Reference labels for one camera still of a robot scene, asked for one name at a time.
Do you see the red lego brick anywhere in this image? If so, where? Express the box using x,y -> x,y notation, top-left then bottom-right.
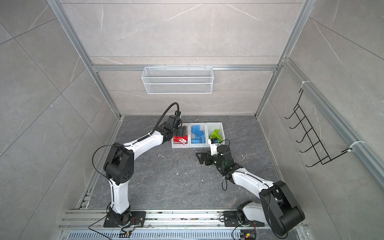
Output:
178,135 -> 188,145

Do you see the blue lego brick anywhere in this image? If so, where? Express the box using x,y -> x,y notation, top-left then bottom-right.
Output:
195,131 -> 205,139
191,136 -> 206,144
191,125 -> 201,134

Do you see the white three-compartment bin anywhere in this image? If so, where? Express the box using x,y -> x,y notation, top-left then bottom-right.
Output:
171,123 -> 225,149

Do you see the blue lego brick top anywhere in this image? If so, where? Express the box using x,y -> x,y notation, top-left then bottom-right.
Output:
195,131 -> 205,139

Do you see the green lego brick bottom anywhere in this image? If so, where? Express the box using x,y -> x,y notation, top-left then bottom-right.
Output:
209,129 -> 224,144

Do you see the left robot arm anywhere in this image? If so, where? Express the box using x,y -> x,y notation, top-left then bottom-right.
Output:
103,111 -> 187,227

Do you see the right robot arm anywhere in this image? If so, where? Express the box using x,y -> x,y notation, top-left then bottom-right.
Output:
196,141 -> 305,239

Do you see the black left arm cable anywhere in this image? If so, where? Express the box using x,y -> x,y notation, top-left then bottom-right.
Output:
149,102 -> 182,136

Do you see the white wire mesh basket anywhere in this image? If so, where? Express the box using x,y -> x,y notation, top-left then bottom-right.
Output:
142,67 -> 214,95

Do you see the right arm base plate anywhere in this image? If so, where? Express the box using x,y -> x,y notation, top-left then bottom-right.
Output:
219,211 -> 267,227

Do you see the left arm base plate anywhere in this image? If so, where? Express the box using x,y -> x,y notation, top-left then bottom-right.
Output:
103,211 -> 147,228

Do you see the black wire hook rack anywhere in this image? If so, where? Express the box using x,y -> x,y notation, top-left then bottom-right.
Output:
284,89 -> 353,168

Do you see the aluminium front rail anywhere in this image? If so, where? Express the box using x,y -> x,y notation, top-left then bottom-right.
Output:
59,209 -> 277,240

